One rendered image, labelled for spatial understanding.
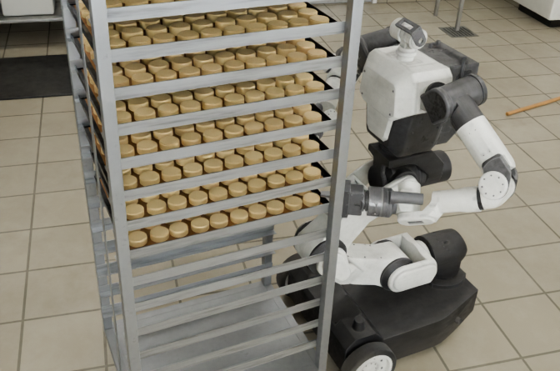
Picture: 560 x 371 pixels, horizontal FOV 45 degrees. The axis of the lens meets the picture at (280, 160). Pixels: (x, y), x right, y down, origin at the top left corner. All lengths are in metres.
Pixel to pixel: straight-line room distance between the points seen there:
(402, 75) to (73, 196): 1.97
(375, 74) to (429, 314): 0.94
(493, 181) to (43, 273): 1.91
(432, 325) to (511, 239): 0.93
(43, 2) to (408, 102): 3.69
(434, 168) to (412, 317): 0.57
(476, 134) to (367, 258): 0.71
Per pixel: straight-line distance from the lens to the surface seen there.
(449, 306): 2.62
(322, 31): 1.66
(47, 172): 3.69
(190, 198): 1.79
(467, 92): 1.97
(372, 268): 2.45
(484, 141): 1.91
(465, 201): 1.92
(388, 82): 2.05
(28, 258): 3.12
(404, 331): 2.48
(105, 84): 1.49
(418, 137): 2.14
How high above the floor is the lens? 1.87
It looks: 31 degrees down
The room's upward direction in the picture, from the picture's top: 3 degrees clockwise
